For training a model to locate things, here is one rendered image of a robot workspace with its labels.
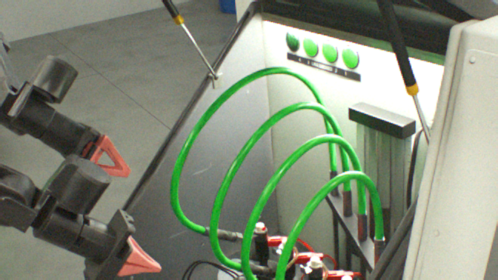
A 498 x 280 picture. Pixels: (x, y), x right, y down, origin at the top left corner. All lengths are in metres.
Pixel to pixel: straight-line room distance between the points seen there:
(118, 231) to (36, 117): 0.23
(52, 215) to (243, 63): 0.76
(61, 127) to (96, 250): 0.22
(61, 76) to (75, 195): 0.24
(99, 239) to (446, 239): 0.50
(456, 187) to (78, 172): 0.52
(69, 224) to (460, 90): 0.57
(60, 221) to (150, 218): 0.63
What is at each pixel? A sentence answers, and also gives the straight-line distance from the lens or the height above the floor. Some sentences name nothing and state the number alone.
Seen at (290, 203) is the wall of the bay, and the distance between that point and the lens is 1.73.
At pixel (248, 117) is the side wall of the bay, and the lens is 1.62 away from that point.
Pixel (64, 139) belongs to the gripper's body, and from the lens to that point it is 1.09.
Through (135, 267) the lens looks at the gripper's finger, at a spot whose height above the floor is 1.25.
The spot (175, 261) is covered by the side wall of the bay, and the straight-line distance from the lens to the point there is 1.65.
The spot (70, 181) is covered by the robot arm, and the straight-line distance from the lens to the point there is 0.93.
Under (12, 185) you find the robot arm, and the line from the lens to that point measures 0.94.
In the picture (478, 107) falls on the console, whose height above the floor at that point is 1.45.
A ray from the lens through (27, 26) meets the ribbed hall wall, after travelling 7.69.
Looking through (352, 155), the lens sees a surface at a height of 1.29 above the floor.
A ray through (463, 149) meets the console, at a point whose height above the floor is 1.39.
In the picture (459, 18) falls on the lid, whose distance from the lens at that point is 1.06.
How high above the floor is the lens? 1.82
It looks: 26 degrees down
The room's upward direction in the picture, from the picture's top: 6 degrees counter-clockwise
